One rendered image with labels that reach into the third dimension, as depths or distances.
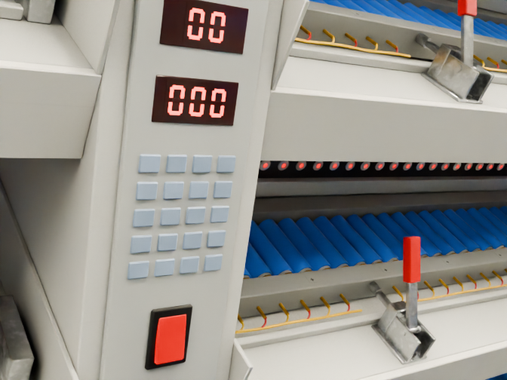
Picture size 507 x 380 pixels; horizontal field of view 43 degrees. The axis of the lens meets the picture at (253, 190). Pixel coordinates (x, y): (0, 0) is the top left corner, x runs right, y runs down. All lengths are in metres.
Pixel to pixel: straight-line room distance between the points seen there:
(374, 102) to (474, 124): 0.11
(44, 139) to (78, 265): 0.06
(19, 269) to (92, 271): 0.10
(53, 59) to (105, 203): 0.07
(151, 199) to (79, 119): 0.05
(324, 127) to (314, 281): 0.16
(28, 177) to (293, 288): 0.21
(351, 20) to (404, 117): 0.08
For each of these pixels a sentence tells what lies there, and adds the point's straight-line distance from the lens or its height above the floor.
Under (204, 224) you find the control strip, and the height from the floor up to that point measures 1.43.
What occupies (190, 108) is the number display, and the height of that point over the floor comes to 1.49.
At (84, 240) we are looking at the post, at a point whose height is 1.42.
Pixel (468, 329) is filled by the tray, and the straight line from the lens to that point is 0.60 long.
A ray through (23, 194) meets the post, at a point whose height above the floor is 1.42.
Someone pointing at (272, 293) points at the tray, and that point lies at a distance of 0.48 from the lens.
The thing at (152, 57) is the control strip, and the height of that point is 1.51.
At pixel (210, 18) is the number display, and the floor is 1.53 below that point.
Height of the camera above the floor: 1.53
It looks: 13 degrees down
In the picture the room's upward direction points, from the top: 8 degrees clockwise
